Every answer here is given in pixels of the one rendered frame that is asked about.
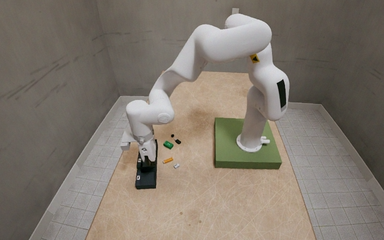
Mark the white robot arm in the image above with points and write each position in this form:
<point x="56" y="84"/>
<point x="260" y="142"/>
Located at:
<point x="243" y="36"/>

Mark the black rack of three bins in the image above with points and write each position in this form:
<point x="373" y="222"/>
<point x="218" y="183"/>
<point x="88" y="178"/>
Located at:
<point x="146" y="176"/>

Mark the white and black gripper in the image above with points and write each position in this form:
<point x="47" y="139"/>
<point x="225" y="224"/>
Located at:
<point x="147" y="151"/>

